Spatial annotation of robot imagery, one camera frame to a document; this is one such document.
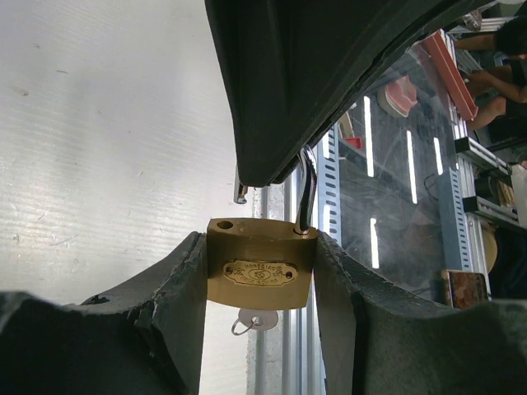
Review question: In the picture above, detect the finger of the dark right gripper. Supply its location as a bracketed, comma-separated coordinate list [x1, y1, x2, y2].
[205, 0, 480, 186]

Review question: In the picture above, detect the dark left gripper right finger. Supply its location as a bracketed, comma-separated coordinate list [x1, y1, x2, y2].
[314, 233, 526, 394]

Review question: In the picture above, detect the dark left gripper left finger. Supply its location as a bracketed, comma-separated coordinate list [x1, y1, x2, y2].
[1, 232, 207, 394]

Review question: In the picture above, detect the medium brass padlock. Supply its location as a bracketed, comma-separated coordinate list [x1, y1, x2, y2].
[207, 146, 318, 332]

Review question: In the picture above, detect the person behind glass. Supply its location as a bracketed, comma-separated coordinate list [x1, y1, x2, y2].
[455, 16, 526, 131]

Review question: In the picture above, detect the white slotted cable duct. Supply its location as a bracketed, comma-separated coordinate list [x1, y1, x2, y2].
[316, 126, 342, 245]

